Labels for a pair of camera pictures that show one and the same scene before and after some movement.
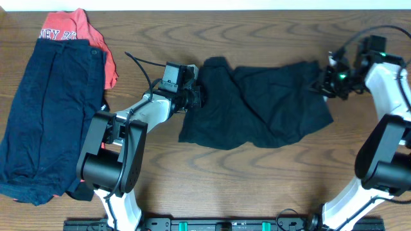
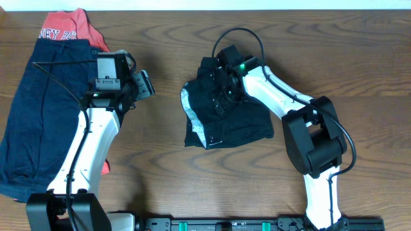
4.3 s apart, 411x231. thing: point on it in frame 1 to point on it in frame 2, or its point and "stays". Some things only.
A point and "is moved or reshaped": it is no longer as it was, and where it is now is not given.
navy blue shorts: [61, 88] stays
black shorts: [255, 106] is moved or reshaped
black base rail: [225, 224] stays
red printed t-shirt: [76, 24] stays
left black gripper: [198, 97] to [127, 88]
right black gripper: [325, 85] to [219, 97]
